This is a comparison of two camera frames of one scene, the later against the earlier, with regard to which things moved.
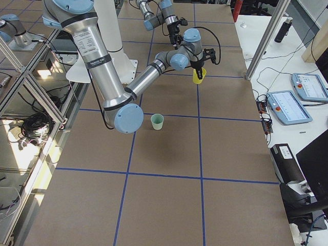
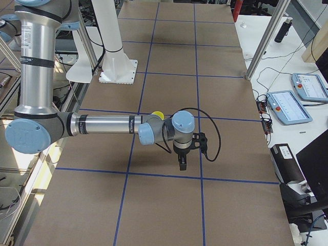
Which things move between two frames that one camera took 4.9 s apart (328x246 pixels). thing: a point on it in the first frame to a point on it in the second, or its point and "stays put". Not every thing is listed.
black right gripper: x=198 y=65 to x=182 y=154
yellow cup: x=195 y=77 to x=159 y=113
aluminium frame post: x=277 y=17 stays put
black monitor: x=313 y=161 stays put
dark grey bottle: x=284 y=30 stays put
